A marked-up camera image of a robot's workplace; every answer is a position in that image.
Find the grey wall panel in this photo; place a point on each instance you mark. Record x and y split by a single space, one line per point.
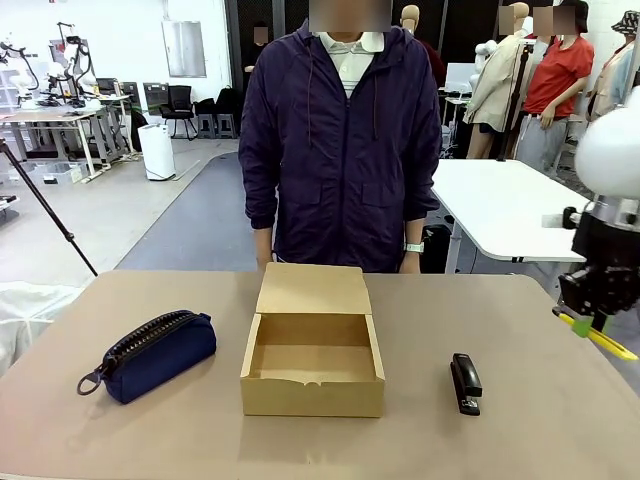
184 49

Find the grey lab table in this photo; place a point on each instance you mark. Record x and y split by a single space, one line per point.
55 117

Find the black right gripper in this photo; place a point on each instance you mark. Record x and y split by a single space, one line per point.
607 250

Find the black tripod with thin legs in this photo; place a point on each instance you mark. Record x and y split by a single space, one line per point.
45 210

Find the person's right hand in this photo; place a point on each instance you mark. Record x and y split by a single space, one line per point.
264 255

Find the white air purifier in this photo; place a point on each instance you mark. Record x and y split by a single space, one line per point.
157 152

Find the person's left forearm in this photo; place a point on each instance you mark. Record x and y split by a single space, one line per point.
420 200

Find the black office chair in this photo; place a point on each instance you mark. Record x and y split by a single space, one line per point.
179 107

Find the bare beige mannequin head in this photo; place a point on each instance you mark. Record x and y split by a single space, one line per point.
411 20

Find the background person in dark clothes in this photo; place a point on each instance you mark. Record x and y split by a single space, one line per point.
257 50

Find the mannequin in beige jacket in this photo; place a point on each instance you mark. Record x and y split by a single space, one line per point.
497 85

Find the mannequin with bucket hat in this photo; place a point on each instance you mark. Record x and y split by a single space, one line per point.
617 75

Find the navy blue zipper pencil case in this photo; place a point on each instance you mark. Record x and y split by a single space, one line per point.
160 357

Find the yellow utility knife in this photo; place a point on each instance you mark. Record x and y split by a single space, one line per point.
616 347

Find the person's left hand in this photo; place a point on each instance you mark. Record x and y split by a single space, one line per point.
412 262

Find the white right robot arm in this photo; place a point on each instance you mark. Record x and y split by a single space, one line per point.
610 150

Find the mannequin in red shirt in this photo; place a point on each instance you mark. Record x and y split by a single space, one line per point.
555 85

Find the person in purple hooded jacket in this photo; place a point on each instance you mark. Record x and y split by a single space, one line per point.
340 150

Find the black tripod by mannequins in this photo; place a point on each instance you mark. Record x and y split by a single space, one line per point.
515 100

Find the white crumpled cloth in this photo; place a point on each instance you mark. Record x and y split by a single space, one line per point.
30 320

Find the black stapler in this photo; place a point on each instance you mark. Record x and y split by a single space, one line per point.
467 382

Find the brown cardboard box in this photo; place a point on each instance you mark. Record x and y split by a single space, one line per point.
310 395

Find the person's right forearm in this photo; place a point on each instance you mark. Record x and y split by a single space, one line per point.
262 200

